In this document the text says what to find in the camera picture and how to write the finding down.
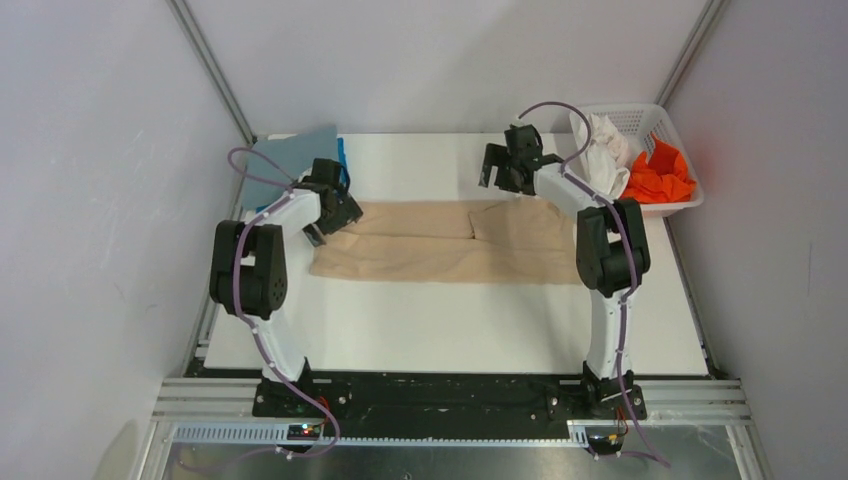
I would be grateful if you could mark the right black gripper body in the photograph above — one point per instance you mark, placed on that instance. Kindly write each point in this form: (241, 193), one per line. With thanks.
(514, 163)

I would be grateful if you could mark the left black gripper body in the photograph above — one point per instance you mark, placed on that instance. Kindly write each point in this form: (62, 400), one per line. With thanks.
(344, 213)

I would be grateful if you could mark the beige t-shirt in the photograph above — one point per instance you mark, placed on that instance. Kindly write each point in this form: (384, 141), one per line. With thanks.
(517, 241)

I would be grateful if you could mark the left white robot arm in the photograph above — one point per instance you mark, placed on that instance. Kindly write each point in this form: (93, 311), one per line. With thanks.
(249, 275)

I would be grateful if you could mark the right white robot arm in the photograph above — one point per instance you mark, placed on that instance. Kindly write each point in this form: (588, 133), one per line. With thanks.
(612, 257)

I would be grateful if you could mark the folded blue t-shirt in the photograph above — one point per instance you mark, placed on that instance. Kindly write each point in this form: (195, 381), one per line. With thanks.
(342, 159)

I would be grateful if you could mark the folded grey t-shirt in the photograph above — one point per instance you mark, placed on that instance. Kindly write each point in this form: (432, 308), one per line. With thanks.
(293, 156)

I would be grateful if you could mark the white crumpled t-shirt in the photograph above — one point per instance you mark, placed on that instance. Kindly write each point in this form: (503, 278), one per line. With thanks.
(604, 164)

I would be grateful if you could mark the white plastic laundry basket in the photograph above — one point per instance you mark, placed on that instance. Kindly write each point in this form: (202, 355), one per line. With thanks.
(637, 122)

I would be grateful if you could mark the orange crumpled t-shirt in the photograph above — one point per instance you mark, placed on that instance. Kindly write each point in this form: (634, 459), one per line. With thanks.
(660, 177)

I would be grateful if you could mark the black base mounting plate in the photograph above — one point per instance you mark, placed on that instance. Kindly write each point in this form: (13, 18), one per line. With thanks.
(441, 406)

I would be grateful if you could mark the left controller board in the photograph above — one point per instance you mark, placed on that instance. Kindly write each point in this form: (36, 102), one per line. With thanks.
(304, 432)

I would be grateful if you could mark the controller board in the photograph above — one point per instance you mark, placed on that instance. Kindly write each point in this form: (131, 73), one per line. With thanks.
(304, 432)
(605, 445)

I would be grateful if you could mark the right controller board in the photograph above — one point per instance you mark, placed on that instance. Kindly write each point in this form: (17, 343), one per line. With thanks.
(605, 445)

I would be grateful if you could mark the left corner aluminium post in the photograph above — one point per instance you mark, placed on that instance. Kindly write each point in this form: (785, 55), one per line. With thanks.
(199, 44)

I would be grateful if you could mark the corner aluminium post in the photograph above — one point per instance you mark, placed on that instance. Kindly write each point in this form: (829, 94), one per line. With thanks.
(699, 36)
(199, 44)

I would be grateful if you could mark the right corner aluminium post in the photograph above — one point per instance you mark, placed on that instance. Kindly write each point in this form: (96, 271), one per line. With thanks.
(699, 36)

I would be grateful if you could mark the aluminium frame rail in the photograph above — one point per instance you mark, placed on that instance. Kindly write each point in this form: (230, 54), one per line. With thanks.
(695, 428)

